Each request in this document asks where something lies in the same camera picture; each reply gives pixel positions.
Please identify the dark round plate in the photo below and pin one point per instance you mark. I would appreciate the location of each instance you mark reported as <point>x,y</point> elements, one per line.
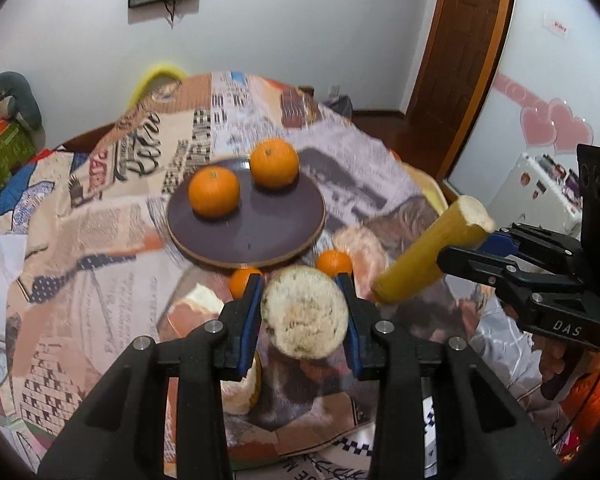
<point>260,225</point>

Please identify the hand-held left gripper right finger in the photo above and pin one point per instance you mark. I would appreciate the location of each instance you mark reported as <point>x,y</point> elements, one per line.
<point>352,332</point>

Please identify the red wall sign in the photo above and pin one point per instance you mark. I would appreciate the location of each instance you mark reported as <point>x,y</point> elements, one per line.
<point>555,24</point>

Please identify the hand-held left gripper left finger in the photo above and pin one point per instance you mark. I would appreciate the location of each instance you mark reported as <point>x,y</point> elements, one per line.
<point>250,320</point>

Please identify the printed blanket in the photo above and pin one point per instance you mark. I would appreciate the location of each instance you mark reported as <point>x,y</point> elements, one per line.
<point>105,240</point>

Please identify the yellow foam hoop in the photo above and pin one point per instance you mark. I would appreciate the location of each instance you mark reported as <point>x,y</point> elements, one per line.
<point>155,76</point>

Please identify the white sticker-covered cabinet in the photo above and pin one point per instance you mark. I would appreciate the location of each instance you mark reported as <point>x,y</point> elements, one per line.
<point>535,185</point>

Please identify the grey backpack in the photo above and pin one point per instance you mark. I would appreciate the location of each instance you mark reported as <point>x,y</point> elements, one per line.
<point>342,105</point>

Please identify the peeled pomelo segment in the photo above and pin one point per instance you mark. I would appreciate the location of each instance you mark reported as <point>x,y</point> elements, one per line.
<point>202,297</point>
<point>365,252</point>

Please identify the large orange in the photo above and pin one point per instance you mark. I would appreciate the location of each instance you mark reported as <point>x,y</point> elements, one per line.
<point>275,162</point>
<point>214,192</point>

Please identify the person's right hand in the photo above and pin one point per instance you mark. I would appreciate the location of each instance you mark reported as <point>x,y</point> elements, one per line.
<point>547,360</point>

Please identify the brown wooden door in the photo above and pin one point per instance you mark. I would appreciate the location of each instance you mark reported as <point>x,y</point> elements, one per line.
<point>460,60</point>

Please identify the small tangerine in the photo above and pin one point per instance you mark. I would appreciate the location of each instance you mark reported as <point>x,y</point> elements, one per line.
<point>334,262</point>
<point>241,280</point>

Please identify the pink heart wall sticker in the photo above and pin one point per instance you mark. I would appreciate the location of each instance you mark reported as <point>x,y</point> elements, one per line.
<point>555,127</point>

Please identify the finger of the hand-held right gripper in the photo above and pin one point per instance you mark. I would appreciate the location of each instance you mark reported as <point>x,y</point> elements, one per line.
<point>497,246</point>
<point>480,262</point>

